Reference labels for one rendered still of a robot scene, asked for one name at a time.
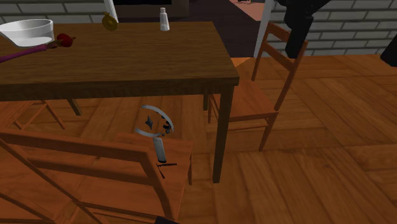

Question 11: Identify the wooden chair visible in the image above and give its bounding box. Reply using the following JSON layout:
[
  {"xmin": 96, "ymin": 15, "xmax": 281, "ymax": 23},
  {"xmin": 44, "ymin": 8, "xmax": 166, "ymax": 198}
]
[
  {"xmin": 0, "ymin": 128, "xmax": 193, "ymax": 224},
  {"xmin": 203, "ymin": 21, "xmax": 309, "ymax": 153},
  {"xmin": 0, "ymin": 99, "xmax": 66, "ymax": 131}
]

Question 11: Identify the white bottle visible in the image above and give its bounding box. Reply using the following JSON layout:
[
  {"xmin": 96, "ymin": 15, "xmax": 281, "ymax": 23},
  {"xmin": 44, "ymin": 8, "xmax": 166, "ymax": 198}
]
[{"xmin": 159, "ymin": 7, "xmax": 171, "ymax": 32}]

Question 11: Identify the brown wooden table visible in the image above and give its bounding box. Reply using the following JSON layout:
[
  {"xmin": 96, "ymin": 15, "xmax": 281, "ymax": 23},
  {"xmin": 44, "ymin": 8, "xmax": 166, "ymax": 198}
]
[{"xmin": 0, "ymin": 20, "xmax": 240, "ymax": 184}]

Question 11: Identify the thin black stick piece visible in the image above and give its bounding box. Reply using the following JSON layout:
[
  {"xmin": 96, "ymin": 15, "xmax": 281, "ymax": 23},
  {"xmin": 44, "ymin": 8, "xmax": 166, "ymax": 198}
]
[{"xmin": 156, "ymin": 162, "xmax": 178, "ymax": 179}]

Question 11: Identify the yellow round flask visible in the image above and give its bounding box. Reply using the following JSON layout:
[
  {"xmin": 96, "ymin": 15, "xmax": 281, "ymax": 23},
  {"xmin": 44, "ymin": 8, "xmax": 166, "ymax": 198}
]
[{"xmin": 101, "ymin": 11, "xmax": 119, "ymax": 32}]

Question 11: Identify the white bowl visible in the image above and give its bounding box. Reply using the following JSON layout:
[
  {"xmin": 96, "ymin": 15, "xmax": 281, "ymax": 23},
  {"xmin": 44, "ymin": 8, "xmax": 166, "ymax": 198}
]
[{"xmin": 0, "ymin": 18, "xmax": 55, "ymax": 48}]

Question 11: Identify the grey ring tool with handle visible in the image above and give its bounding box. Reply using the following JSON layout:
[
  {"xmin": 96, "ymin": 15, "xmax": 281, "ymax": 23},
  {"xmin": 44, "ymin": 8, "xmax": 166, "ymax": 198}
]
[{"xmin": 135, "ymin": 104, "xmax": 175, "ymax": 164}]

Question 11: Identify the purple handled tool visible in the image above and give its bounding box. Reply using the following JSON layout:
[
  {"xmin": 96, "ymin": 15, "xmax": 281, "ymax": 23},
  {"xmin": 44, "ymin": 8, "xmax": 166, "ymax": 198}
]
[{"xmin": 0, "ymin": 40, "xmax": 63, "ymax": 64}]

